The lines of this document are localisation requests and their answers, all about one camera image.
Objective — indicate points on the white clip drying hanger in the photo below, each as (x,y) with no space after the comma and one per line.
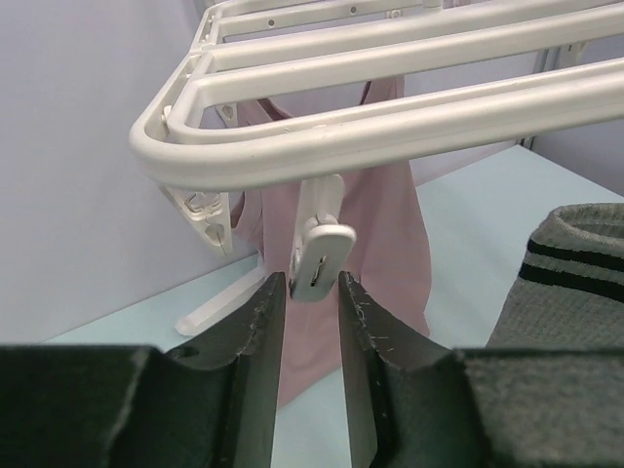
(188,142)

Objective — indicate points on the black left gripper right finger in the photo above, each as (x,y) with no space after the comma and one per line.
(412,402)

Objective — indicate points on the pink tank top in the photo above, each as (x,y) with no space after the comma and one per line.
(379,237)

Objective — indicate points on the white clothespin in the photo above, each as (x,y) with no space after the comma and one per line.
(321,244)

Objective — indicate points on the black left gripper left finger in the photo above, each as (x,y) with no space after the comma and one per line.
(210,402)

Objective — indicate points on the grey striped sock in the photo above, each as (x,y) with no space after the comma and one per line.
(569,288)

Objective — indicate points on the grey metal clothes stand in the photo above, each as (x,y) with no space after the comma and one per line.
(222,305)

